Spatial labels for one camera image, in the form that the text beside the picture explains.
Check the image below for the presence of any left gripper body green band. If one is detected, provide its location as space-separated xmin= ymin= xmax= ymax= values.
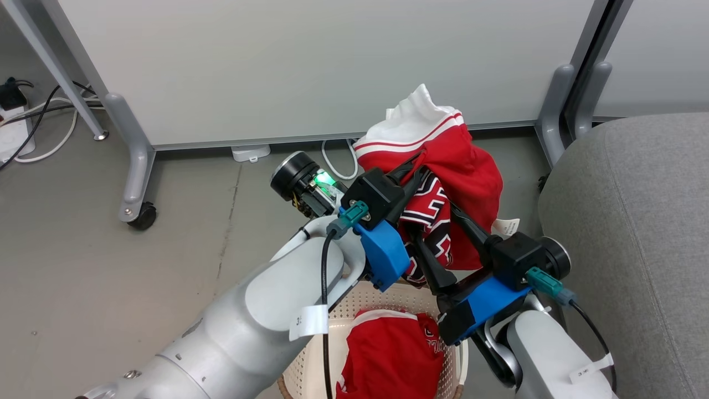
xmin=270 ymin=151 xmax=350 ymax=218

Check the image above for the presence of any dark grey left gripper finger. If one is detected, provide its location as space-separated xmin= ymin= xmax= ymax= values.
xmin=388 ymin=153 xmax=428 ymax=187
xmin=388 ymin=171 xmax=425 ymax=224

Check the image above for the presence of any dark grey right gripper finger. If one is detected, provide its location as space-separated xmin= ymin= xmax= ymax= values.
xmin=412 ymin=238 xmax=460 ymax=296
xmin=451 ymin=203 xmax=494 ymax=250

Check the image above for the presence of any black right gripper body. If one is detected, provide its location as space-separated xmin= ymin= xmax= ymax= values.
xmin=540 ymin=237 xmax=572 ymax=281

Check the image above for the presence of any red white sports jersey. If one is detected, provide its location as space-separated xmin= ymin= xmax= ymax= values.
xmin=353 ymin=83 xmax=522 ymax=287

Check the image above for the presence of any cream perforated laundry basket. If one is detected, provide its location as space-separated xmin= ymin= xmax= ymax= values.
xmin=276 ymin=279 xmax=469 ymax=399

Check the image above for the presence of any small white plastic device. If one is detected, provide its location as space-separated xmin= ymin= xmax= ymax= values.
xmin=231 ymin=144 xmax=271 ymax=163

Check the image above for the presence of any grey fabric sofa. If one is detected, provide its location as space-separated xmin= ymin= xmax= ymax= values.
xmin=538 ymin=112 xmax=709 ymax=399

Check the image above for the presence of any red garment white trim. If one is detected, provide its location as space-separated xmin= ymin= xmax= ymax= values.
xmin=335 ymin=309 xmax=447 ymax=399

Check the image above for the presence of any wide white partition panel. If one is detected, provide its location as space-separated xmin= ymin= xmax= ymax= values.
xmin=40 ymin=0 xmax=611 ymax=223

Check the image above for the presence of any black caster wheel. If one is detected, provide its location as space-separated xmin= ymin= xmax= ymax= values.
xmin=127 ymin=202 xmax=158 ymax=232

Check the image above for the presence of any narrow white partition panel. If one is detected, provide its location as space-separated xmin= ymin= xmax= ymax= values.
xmin=573 ymin=0 xmax=709 ymax=140

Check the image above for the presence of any grey metal table leg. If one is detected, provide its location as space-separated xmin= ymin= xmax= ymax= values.
xmin=0 ymin=0 xmax=109 ymax=141

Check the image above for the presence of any white power strip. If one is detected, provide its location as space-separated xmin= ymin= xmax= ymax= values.
xmin=0 ymin=105 xmax=37 ymax=165

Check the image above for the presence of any black power adapter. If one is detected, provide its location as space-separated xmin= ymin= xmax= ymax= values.
xmin=0 ymin=77 xmax=29 ymax=111

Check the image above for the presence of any short white cable loop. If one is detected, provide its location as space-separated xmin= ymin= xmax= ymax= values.
xmin=321 ymin=138 xmax=360 ymax=181

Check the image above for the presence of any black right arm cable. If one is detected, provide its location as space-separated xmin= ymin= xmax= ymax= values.
xmin=525 ymin=267 xmax=619 ymax=392

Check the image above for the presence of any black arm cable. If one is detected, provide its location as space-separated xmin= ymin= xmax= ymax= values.
xmin=320 ymin=201 xmax=371 ymax=399
xmin=525 ymin=267 xmax=619 ymax=392

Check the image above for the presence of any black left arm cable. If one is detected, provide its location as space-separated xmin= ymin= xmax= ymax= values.
xmin=320 ymin=201 xmax=371 ymax=399

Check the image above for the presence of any long white floor cable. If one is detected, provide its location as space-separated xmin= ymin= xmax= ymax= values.
xmin=13 ymin=95 xmax=92 ymax=165

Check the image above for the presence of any black floor cable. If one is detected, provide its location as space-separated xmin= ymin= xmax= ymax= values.
xmin=0 ymin=81 xmax=105 ymax=171

